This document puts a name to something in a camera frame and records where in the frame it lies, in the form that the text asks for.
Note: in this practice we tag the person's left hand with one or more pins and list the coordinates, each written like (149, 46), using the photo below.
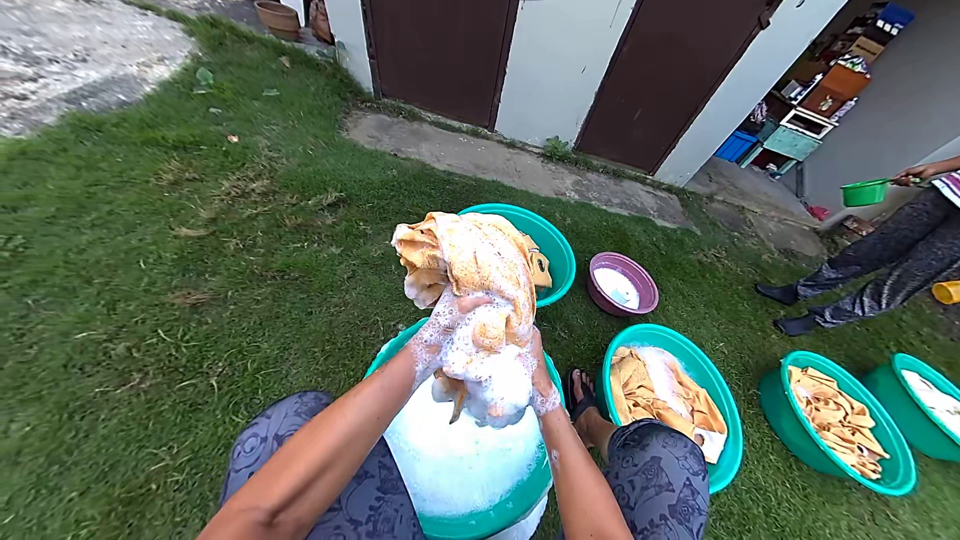
(431, 346)

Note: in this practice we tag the person's right hand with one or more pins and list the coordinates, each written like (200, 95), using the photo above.
(545, 390)

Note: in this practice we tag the person's right fingers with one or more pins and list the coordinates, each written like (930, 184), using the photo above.
(537, 346)

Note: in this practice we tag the person's left fingers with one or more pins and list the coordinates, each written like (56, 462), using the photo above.
(472, 303)

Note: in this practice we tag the soapy orange towel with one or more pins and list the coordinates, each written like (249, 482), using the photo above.
(487, 259)

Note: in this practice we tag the person's left forearm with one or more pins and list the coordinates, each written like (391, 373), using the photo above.
(330, 457)

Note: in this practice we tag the person's right forearm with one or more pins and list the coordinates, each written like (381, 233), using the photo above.
(585, 484)

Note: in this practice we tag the orange cloth with dark eyelet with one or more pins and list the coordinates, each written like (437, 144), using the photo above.
(539, 268)

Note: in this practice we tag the soaked orange cloth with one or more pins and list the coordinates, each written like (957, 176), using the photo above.
(637, 386)

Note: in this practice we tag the purple basin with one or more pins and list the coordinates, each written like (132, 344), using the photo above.
(651, 300)

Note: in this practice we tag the green basin with suds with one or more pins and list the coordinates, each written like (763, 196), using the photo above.
(517, 510)

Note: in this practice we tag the dark brown door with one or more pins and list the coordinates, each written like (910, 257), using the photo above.
(667, 82)
(442, 60)

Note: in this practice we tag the black shoe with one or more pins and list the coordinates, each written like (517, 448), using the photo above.
(797, 325)
(778, 292)

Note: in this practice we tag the blue plastic crate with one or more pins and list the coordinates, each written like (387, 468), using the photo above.
(735, 146)

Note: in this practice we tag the pile of orange cloths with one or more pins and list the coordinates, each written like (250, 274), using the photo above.
(832, 416)

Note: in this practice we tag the brown clay pot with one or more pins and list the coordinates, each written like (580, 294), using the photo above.
(278, 20)

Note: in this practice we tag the green plastic dipper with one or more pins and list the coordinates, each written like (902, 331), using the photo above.
(864, 193)

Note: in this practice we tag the cluttered storage shelf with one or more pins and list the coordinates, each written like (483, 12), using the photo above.
(829, 90)

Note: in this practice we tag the white cloth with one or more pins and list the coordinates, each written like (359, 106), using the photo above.
(934, 396)

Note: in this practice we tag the yellow plastic container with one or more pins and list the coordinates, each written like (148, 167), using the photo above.
(947, 292)

